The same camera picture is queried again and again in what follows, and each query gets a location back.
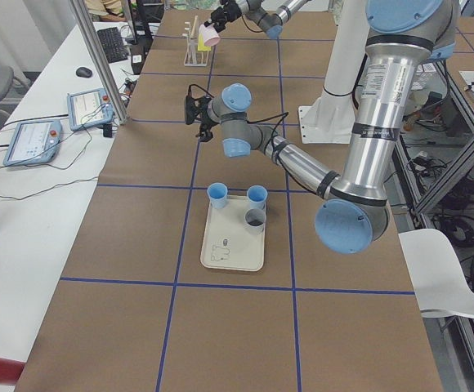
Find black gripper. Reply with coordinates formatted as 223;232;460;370
197;101;221;142
209;1;243;33

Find aluminium frame post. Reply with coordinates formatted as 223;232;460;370
69;0;127;125

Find blue cup far right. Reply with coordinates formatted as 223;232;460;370
247;185;268;210

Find small black adapter box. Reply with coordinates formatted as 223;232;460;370
101;123;114;138

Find yellow plastic cup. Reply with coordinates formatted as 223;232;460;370
197;34;211;52

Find white wire cup rack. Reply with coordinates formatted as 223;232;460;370
182;16;211;67

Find white camera mast column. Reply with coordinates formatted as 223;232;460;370
298;0;369;144

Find brown paper table cover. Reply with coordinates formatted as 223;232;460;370
16;11;442;391

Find black keyboard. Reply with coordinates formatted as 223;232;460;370
96;27;128;64

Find blue cup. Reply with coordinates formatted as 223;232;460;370
207;182;228;209
247;185;268;210

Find white chair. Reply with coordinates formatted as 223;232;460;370
399;229;474;319

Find black computer mouse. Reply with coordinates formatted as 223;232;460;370
75;67;93;78

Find pink plastic cup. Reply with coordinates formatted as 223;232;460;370
198;24;221;47

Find grey plastic cup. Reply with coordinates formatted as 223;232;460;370
244;208;266;235

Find teach pendant tablet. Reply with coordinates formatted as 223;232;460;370
66;88;114;131
3;120;62;167

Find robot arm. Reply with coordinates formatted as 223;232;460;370
203;0;307;39
185;1;460;254

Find blue cup far left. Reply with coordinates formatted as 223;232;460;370
207;182;228;209

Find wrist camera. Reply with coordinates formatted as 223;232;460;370
184;83;213;125

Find beige serving tray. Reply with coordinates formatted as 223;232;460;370
200;195;266;272

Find far teach pendant tablet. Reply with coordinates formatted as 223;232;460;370
66;88;114;131

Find near teach pendant tablet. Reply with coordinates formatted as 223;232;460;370
3;120;62;167

